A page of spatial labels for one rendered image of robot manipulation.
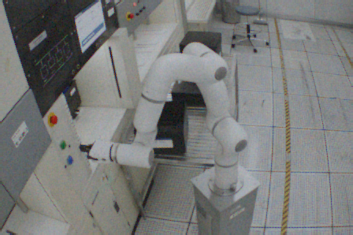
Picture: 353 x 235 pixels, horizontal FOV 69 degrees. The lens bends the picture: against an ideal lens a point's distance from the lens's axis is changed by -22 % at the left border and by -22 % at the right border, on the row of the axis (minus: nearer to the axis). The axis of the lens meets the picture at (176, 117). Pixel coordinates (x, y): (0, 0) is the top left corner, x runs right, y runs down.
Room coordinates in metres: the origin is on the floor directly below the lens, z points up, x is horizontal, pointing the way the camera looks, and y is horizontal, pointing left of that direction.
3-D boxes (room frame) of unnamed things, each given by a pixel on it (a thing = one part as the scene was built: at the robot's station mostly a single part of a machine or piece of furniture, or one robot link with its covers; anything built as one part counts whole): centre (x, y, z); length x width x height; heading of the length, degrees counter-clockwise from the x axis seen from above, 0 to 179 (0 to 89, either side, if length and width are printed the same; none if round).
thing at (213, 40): (2.30, -0.28, 0.89); 0.29 x 0.29 x 0.25; 67
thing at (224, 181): (1.06, -0.21, 0.85); 0.19 x 0.19 x 0.18
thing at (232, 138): (1.03, -0.22, 1.07); 0.19 x 0.12 x 0.24; 21
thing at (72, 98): (1.69, 0.75, 1.06); 0.24 x 0.20 x 0.32; 161
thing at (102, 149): (0.96, 0.31, 1.20); 0.11 x 0.10 x 0.07; 71
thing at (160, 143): (1.49, 0.09, 0.85); 0.28 x 0.28 x 0.17; 81
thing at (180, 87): (1.90, -0.16, 0.83); 0.29 x 0.29 x 0.13; 72
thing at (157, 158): (1.92, -0.11, 0.38); 1.30 x 0.60 x 0.76; 161
